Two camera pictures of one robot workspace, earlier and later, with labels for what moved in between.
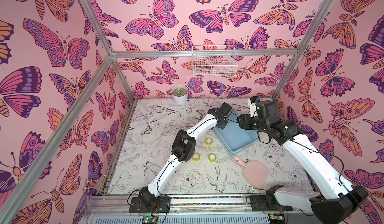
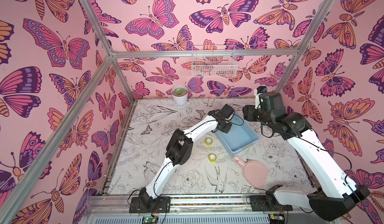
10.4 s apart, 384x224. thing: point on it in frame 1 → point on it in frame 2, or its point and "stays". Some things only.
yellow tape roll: [212, 158] stays
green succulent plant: [179, 91] stays
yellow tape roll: [209, 141] stays
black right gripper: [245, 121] → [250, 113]
